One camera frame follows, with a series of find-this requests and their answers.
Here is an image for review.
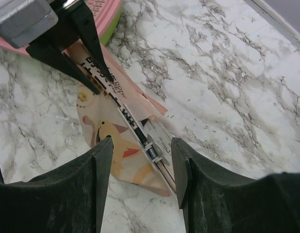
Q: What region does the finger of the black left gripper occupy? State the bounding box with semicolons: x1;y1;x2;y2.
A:
69;0;111;81
26;43;100;94

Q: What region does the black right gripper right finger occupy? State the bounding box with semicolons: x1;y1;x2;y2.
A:
171;138;300;233

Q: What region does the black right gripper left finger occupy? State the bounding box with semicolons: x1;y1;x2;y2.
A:
0;138;113;233

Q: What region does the white bag sealing clip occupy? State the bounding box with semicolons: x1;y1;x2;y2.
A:
118;103;176;196

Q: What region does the peach cat litter bag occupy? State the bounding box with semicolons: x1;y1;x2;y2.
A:
67;42;172;197

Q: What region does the pink green litter box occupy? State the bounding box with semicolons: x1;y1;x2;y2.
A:
0;0;124;57

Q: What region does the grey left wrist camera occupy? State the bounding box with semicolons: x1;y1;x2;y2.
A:
0;0;58;49

